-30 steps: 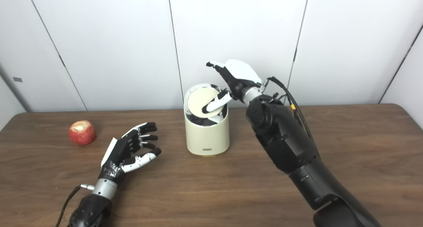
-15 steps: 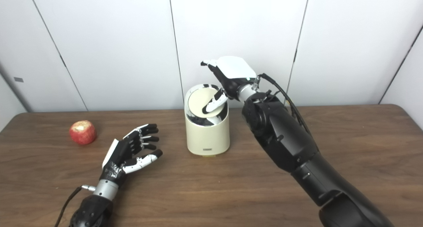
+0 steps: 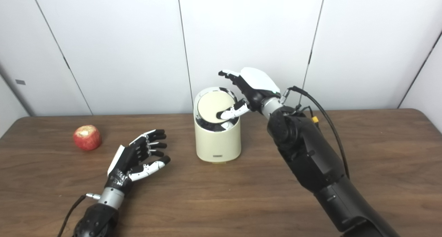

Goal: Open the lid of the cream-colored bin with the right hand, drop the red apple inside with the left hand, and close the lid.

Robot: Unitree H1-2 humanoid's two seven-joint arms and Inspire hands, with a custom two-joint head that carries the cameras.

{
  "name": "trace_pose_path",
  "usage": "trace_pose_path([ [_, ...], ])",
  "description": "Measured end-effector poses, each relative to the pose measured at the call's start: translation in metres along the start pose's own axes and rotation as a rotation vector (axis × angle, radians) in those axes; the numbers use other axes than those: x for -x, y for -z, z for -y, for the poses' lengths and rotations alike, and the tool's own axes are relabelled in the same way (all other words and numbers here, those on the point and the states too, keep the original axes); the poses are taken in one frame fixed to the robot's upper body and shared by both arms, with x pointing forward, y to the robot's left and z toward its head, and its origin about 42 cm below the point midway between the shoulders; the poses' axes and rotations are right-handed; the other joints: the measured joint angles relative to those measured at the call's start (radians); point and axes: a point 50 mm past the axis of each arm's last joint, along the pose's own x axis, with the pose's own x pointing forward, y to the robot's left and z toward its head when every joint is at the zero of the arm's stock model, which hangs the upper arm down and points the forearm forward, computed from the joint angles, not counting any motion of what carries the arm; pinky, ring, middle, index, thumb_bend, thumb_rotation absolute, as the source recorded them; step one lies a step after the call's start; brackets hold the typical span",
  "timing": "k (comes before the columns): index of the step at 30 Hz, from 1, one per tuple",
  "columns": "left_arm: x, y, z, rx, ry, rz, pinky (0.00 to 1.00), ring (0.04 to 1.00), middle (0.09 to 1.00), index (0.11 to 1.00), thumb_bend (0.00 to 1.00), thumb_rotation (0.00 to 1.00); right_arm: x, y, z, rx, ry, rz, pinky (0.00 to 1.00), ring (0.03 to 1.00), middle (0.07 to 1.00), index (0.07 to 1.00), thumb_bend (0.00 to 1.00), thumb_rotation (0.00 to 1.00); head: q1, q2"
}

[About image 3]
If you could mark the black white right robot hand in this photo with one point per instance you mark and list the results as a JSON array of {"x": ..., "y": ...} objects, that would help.
[{"x": 257, "y": 85}]

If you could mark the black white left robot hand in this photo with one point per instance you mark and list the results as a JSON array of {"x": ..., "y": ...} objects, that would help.
[{"x": 124, "y": 161}]

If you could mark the red apple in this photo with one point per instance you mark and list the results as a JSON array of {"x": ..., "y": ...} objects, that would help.
[{"x": 87, "y": 138}]

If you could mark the cream round bin lid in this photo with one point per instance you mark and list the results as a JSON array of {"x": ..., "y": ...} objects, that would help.
[{"x": 210, "y": 106}]

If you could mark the cream-colored round bin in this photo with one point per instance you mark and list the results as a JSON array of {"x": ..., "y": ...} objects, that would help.
[{"x": 217, "y": 144}]

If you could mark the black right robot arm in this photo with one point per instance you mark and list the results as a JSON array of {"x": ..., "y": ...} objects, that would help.
[{"x": 304, "y": 147}]

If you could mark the small gray wall sticker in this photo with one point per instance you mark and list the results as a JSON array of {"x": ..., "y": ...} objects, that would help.
[{"x": 20, "y": 82}]

